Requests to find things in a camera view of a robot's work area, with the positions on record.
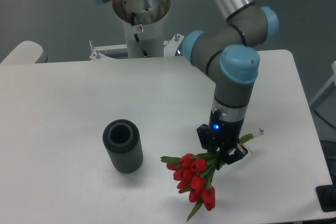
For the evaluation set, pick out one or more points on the white pedestal base frame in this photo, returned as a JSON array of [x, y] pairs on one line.
[[137, 48]]

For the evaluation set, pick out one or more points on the black box at edge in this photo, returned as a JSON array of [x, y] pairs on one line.
[[326, 197]]

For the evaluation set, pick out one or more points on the red tulip bouquet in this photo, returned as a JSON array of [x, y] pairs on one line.
[[194, 174]]

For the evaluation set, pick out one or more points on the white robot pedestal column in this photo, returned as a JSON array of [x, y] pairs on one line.
[[142, 17]]

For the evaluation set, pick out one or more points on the white furniture frame right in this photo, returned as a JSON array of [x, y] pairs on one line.
[[324, 91]]

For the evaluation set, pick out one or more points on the dark grey ribbed vase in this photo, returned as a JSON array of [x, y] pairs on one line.
[[121, 139]]

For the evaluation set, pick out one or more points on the white chair armrest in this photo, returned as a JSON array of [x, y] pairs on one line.
[[27, 52]]

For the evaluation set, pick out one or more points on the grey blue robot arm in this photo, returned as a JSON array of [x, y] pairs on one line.
[[228, 58]]

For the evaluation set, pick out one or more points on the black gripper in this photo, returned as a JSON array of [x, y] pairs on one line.
[[225, 136]]

